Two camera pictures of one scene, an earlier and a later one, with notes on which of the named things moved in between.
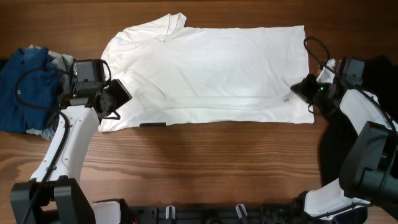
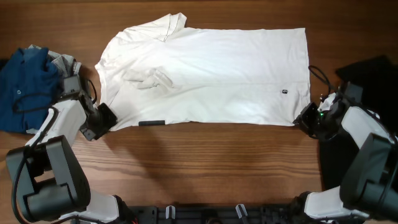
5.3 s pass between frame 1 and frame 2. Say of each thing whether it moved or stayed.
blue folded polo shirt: stayed
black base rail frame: stayed
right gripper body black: moved
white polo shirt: stayed
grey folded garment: stayed
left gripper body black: moved
